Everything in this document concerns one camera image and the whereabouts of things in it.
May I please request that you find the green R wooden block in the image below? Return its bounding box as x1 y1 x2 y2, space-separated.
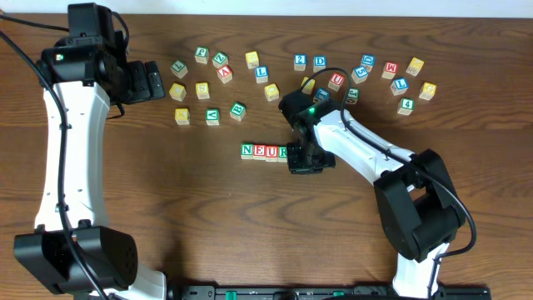
277 146 287 163

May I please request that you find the red u wooden block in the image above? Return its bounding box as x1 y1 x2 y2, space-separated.
328 72 346 92
265 145 279 162

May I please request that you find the red E wooden block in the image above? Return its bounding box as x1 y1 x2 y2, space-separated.
252 144 266 160

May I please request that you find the yellow S wooden block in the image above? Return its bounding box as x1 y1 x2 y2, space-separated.
195 82 210 100

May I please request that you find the green N wooden block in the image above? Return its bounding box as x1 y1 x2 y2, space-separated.
240 143 254 160

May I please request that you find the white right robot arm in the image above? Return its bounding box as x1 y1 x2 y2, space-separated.
279 95 472 298

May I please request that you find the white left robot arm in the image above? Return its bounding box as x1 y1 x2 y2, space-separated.
13 45 168 299

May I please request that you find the yellow C wooden block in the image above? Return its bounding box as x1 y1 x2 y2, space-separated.
169 83 187 102

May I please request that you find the green 7 wooden block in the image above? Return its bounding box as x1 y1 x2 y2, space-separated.
170 60 188 78

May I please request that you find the yellow K wooden block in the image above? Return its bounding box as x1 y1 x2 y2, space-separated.
174 107 191 125

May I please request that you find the green J wooden block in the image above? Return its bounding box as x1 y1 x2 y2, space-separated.
194 47 209 64

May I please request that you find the yellow G wooden block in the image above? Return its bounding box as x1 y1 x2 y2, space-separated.
301 77 316 95

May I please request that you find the yellow Q wooden block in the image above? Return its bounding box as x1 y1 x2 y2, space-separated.
264 83 280 102

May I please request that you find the green V wooden block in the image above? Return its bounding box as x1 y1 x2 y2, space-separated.
206 108 220 126

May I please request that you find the green F wooden block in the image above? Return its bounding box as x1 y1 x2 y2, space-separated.
346 87 360 104

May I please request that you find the green Z wooden block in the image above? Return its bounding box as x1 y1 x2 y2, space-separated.
212 52 229 69

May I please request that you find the green B wooden block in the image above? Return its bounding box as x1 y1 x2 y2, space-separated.
230 102 247 122

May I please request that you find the red A wooden block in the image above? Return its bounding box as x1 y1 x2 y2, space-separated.
217 65 233 83

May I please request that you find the blue L wooden block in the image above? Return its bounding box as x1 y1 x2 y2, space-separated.
255 66 269 83

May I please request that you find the blue D wooden block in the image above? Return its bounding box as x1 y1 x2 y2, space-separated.
313 56 326 73

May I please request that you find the blue 2 wooden block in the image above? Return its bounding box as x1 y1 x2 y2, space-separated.
293 53 307 72

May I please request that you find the blue 5 wooden block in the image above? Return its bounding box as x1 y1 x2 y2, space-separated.
351 66 369 84

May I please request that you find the yellow 6 wooden block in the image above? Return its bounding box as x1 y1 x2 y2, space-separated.
245 51 260 69

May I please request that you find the green 4 wooden block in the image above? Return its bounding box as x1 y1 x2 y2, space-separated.
396 97 415 116

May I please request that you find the blue D block right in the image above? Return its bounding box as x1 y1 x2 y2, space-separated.
361 54 376 72

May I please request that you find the blue L block right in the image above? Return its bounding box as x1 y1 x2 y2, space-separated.
391 77 409 96

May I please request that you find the red M wooden block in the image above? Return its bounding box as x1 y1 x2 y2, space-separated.
381 62 398 79

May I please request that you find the yellow G block right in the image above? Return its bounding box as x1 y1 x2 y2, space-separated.
419 82 436 101

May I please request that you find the yellow block far right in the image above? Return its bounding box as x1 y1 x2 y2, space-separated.
406 57 425 77

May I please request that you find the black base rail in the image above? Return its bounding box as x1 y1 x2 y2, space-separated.
167 285 492 300

